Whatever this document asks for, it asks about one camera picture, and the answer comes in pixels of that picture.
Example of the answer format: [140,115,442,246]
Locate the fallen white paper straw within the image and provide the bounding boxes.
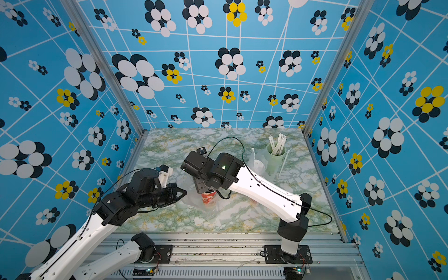
[278,149,290,177]

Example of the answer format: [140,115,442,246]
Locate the translucent plastic carrier bag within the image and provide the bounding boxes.
[248,148,272,181]

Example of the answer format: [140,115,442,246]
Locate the red cup black lid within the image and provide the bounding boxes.
[201,191,217,207]

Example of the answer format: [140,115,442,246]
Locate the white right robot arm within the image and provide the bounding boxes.
[180,148,333,263]

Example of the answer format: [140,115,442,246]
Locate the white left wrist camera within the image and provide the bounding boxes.
[158,164,173,189]

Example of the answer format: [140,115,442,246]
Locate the aluminium corner post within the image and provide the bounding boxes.
[61,1,145,137]
[303,0,375,136]

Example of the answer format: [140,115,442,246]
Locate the white paper straws bundle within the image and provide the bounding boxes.
[268,134,287,156]

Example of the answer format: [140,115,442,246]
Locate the aluminium right corner post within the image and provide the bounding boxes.
[303,0,375,136]

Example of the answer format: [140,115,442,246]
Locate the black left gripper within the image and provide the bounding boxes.
[140,181,191,209]

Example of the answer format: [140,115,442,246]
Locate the aluminium left corner post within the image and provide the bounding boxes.
[61,1,145,137]

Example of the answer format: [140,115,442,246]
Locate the green straw holder cup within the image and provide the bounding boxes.
[266,143,286,176]

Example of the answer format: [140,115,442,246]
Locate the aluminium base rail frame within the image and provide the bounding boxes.
[109,232,370,280]

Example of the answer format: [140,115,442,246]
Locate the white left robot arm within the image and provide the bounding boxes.
[18,165,187,280]

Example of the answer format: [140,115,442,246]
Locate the red cup white lid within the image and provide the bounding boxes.
[253,159,266,175]

